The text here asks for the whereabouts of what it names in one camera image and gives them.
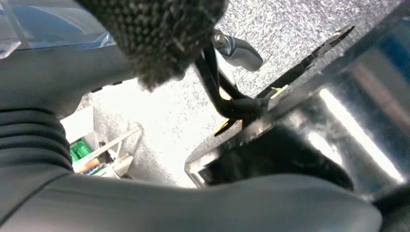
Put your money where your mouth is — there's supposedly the white storage shelf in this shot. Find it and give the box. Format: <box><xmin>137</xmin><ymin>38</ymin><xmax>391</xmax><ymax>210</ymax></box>
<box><xmin>60</xmin><ymin>105</ymin><xmax>143</xmax><ymax>180</ymax></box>

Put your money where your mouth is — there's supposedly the green box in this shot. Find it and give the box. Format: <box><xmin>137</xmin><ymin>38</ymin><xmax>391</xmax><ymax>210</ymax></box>
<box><xmin>70</xmin><ymin>139</ymin><xmax>93</xmax><ymax>162</ymax></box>

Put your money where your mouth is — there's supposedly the black cable bundle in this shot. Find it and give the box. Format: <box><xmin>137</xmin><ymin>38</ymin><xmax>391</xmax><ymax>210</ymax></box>
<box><xmin>194</xmin><ymin>43</ymin><xmax>270</xmax><ymax>127</ymax></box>

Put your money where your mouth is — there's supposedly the black braided cable sleeve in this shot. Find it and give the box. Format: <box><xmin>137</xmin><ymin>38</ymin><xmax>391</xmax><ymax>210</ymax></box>
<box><xmin>75</xmin><ymin>0</ymin><xmax>228</xmax><ymax>92</ymax></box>

